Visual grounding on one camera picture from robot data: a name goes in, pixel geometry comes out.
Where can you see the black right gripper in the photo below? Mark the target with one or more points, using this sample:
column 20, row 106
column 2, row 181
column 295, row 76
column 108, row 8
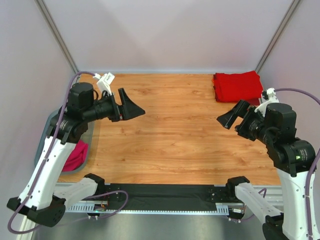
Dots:
column 244, row 124

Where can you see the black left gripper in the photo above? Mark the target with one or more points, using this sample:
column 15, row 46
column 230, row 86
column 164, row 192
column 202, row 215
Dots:
column 115, row 108

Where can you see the bright red t shirt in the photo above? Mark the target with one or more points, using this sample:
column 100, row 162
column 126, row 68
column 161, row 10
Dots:
column 231, row 88

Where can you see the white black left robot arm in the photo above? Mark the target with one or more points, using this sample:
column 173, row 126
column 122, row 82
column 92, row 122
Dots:
column 40, row 202

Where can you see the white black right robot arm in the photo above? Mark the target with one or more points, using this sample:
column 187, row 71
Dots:
column 274, row 124

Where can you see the folded dark red t shirt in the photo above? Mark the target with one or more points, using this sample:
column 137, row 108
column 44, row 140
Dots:
column 254, row 102

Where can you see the grey plastic bin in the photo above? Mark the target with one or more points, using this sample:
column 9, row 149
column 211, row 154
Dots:
column 86, row 137

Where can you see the pink t shirt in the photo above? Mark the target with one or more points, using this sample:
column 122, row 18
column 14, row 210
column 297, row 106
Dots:
column 77, row 157

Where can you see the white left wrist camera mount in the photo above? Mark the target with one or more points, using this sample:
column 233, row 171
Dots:
column 104, row 83

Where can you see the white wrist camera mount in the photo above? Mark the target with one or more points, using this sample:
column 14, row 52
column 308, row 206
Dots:
column 104, row 83
column 267, row 97

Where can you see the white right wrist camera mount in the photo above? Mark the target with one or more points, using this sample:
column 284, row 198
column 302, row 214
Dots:
column 267, row 97

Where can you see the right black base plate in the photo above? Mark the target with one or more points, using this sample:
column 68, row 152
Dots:
column 222, row 194

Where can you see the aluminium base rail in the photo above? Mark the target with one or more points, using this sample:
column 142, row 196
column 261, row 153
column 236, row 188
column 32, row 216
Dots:
column 273, row 193

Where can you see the slotted cable duct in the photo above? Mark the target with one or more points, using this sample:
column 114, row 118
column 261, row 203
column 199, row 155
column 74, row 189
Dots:
column 99, row 207

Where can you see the right aluminium frame post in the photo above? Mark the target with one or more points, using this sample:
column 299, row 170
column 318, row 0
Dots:
column 293, row 7

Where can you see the aluminium frame post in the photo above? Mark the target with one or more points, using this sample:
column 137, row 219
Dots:
column 47, row 16
column 293, row 7

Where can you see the left aluminium frame post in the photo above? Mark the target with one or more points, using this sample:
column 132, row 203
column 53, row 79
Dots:
column 47, row 16

